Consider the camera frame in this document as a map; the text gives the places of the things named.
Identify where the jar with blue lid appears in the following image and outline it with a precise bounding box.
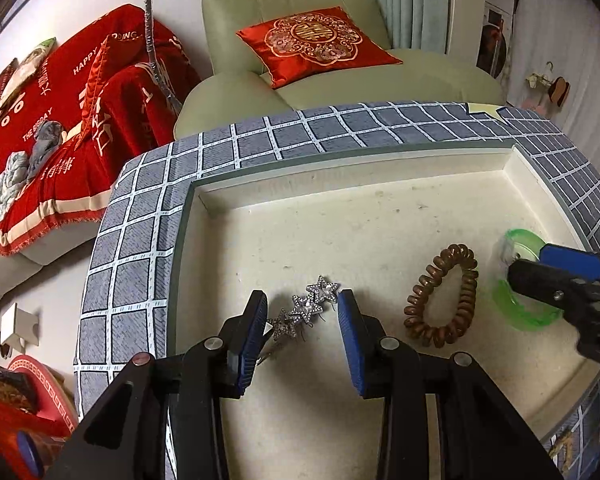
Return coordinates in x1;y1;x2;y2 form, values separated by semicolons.
15;432;44;479

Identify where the grey jewelry tray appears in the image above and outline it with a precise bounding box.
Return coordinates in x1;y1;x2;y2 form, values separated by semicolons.
166;141;600;480

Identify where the photo print cushion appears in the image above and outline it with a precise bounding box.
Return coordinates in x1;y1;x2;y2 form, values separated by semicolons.
0;37;58;111

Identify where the green leather armchair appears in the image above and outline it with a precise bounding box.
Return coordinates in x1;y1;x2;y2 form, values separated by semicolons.
172;0;506;141

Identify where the grey blue garment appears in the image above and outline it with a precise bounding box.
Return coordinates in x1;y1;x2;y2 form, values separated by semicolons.
26;121;65;183

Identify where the red embroidered cushion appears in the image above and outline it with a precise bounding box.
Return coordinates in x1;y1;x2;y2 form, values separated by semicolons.
236;6;403;90

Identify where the brown hanging ornament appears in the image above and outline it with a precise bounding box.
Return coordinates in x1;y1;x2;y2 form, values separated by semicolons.
551;76;571;108

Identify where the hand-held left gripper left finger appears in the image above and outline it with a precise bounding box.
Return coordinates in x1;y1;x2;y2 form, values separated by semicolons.
44;290;271;480

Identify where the red round stool fret pattern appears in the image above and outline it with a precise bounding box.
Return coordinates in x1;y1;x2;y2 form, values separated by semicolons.
7;355;79;433

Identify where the rhinestone star hair clip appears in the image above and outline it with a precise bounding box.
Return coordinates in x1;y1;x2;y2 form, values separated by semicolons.
257;275;341;363

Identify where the red satin cushion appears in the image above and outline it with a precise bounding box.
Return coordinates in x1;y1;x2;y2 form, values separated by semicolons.
78;40;118;153

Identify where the white cardboard box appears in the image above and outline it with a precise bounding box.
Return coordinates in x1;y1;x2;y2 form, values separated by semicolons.
0;302;39;357

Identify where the light blue garment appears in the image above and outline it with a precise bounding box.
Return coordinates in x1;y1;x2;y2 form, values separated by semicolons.
0;152;31;241

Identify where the red gift bag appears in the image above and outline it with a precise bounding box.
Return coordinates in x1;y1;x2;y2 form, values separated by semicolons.
0;395;71;480

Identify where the red blanket covered sofa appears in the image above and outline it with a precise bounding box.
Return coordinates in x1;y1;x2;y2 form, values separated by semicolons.
0;4;201;311

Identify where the blue checked tablecloth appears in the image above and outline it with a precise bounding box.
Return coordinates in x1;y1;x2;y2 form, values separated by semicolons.
74;101;600;480

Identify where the brown spiral hair tie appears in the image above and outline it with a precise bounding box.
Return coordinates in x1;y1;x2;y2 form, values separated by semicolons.
403;243;479;346

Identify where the grey sofa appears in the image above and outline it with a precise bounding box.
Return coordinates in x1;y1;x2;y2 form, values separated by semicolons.
0;195;106;307

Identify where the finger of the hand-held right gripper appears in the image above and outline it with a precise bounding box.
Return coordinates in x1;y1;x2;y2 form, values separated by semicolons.
540;244;600;282
508;259;581;311

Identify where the white hanging ornament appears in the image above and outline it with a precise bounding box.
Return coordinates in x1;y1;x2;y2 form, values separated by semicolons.
525;62;553;90

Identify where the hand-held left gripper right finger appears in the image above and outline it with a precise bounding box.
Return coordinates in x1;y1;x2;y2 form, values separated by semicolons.
336;289;566;480

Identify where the white laundry machine black door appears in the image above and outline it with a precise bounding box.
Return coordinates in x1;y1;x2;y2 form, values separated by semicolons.
477;2;513;81

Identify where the flexible phone stand pole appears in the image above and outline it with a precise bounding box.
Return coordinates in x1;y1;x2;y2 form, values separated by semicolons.
142;0;182;116

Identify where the green translucent bangle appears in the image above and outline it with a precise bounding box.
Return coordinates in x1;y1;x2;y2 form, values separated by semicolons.
491;228;565;332

